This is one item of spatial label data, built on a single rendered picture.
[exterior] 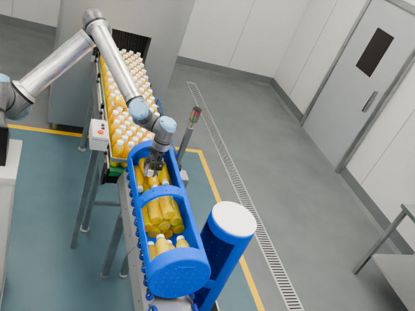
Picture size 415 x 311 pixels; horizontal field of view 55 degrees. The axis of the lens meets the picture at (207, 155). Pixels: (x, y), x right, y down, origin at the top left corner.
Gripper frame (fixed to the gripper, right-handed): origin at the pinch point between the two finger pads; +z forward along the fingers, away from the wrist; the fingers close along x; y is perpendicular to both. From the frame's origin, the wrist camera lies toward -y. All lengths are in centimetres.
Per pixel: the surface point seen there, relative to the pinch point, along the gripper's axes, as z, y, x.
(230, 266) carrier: 38, 33, 55
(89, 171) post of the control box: 38, -44, -24
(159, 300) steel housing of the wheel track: 22, 65, 1
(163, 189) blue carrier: -8.5, 21.4, 1.7
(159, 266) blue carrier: -3, 64, -6
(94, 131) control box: 4.7, -41.3, -27.3
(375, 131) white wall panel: 34, -173, 330
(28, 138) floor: 115, -179, -64
